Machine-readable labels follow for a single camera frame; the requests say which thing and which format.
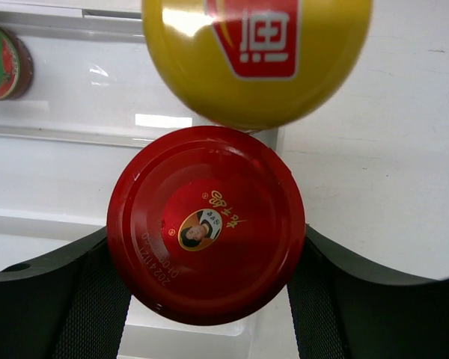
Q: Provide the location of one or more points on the red-lid sauce jar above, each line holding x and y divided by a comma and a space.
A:
206, 225

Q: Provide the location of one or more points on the tall sauce bottle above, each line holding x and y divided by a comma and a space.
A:
16, 66
255, 65

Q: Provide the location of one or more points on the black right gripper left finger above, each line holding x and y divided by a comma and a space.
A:
68, 303

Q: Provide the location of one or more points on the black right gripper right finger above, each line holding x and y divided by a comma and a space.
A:
347, 306

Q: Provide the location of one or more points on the white tiered organizer tray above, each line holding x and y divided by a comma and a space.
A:
95, 100

